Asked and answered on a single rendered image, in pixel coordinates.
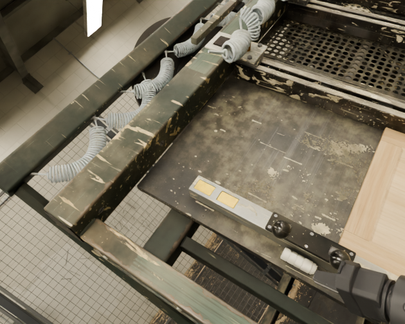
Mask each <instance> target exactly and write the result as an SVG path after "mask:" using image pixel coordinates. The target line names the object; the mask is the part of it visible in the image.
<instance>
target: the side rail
mask: <svg viewBox="0 0 405 324"><path fill-rule="evenodd" d="M81 239H82V240H84V241H85V242H87V243H88V244H89V245H91V246H93V247H94V248H93V251H94V252H95V253H97V254H98V255H100V256H101V257H102V258H104V259H106V261H108V262H110V263H111V264H112V265H114V266H115V267H117V268H118V269H119V270H121V271H122V272H124V273H125V274H126V275H128V276H129V277H131V278H132V279H133V280H135V281H137V282H138V283H139V284H141V285H142V286H144V287H145V288H146V289H148V290H149V291H150V292H152V293H153V294H155V295H156V296H157V297H159V298H161V299H162V300H163V301H164V302H166V303H168V304H169V305H170V306H172V307H173V308H174V309H176V310H177V311H179V312H180V313H181V314H183V315H184V316H186V317H187V318H188V319H190V320H192V321H193V322H194V323H196V324H259V323H257V322H256V321H254V320H252V319H251V318H249V317H248V316H246V315H245V314H243V313H242V312H240V311H239V310H237V309H236V308H234V307H232V306H231V305H230V304H228V303H226V302H225V301H224V300H222V299H220V298H219V297H217V296H216V295H214V294H213V293H211V292H210V291H208V290H207V289H205V288H204V287H202V286H200V285H199V284H198V283H196V282H194V281H193V280H191V279H189V278H188V277H187V276H185V275H184V274H182V273H180V272H179V271H178V270H176V269H174V268H173V267H171V266H170V265H168V264H167V263H165V262H164V261H162V260H161V259H159V258H158V257H156V256H154V255H153V254H152V253H150V252H148V251H147V250H146V249H144V248H142V247H141V246H139V245H137V244H136V243H135V242H133V241H132V240H130V239H129V238H127V237H125V236H124V235H122V234H121V233H119V232H118V231H116V230H115V229H113V228H112V227H110V226H108V225H107V224H106V223H104V222H102V221H101V220H100V219H96V220H95V221H94V222H93V223H92V225H91V226H90V227H89V228H88V229H87V231H86V232H85V233H84V234H83V235H82V236H81Z"/></svg>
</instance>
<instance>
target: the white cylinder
mask: <svg viewBox="0 0 405 324"><path fill-rule="evenodd" d="M280 258H281V259H282V260H284V261H287V262H288V263H289V264H291V265H293V266H294V267H297V268H298V269H300V270H302V271H304V272H306V273H307V274H308V273H309V274H310V275H313V274H314V273H315V271H316V269H317V265H316V264H315V263H313V261H311V260H309V259H307V258H305V257H304V256H301V255H299V254H297V253H296V252H294V251H291V250H290V249H289V248H287V247H285V249H284V251H283V253H282V255H281V257H280Z"/></svg>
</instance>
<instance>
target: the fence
mask: <svg viewBox="0 0 405 324"><path fill-rule="evenodd" d="M199 180H201V181H204V182H205V183H208V184H209V185H212V186H213V187H215V189H214V191H213V192H212V194H211V195H210V196H208V195H206V194H205V193H202V192H200V191H198V190H196V189H195V188H194V187H195V185H196V184H197V183H198V181H199ZM189 192H190V196H191V197H193V198H194V199H197V200H198V201H200V202H202V203H204V204H206V205H208V206H209V207H211V208H213V209H215V210H217V211H218V212H221V213H223V214H225V215H226V216H228V217H230V218H232V219H233V220H235V221H237V222H239V223H241V224H243V225H245V226H247V227H248V228H250V229H252V230H254V231H256V232H257V233H259V234H261V235H263V236H265V237H267V238H269V239H271V240H272V241H274V242H276V243H278V244H279V245H281V246H283V247H285V248H289V249H290V250H291V251H294V252H296V253H297V254H299V255H301V256H303V257H305V258H307V259H309V260H311V261H313V263H315V264H317V265H319V266H320V267H322V268H324V269H326V270H328V271H330V272H331V273H336V274H337V273H338V270H337V269H335V268H333V267H332V266H331V264H330V263H328V262H326V261H324V260H322V259H320V258H318V257H316V256H314V255H313V254H311V253H309V252H307V251H305V250H304V249H302V248H300V247H298V246H295V245H294V244H292V243H290V242H288V241H286V240H284V239H280V238H277V237H275V236H274V235H273V233H271V232H270V231H267V230H266V229H265V227H266V224H267V223H268V221H269V219H270V217H271V216H272V214H273V213H272V212H270V211H268V210H266V209H264V208H263V207H261V206H259V205H257V204H255V203H253V202H251V201H249V200H247V199H245V198H243V197H241V196H239V195H237V194H235V193H233V192H231V191H229V190H227V189H225V188H223V187H221V186H219V185H217V184H215V183H213V182H211V181H209V180H207V179H205V178H203V177H201V176H199V175H198V177H197V178H196V180H195V181H194V182H193V183H192V185H191V186H190V187H189ZM221 192H225V193H227V194H229V195H231V196H233V197H235V198H237V199H238V203H237V204H236V206H235V207H234V209H233V208H231V207H229V206H227V205H225V204H223V203H221V202H220V201H218V200H217V198H218V196H219V195H220V194H221ZM354 262H357V263H360V265H361V267H363V268H366V269H370V270H373V271H378V272H380V273H385V274H387V275H388V278H389V279H392V280H395V281H397V279H398V277H399V276H397V275H395V274H393V273H391V272H389V271H387V270H385V269H383V268H381V267H379V266H377V265H375V264H373V263H371V262H369V261H367V260H365V259H363V258H361V257H360V256H357V255H356V256H355V259H354Z"/></svg>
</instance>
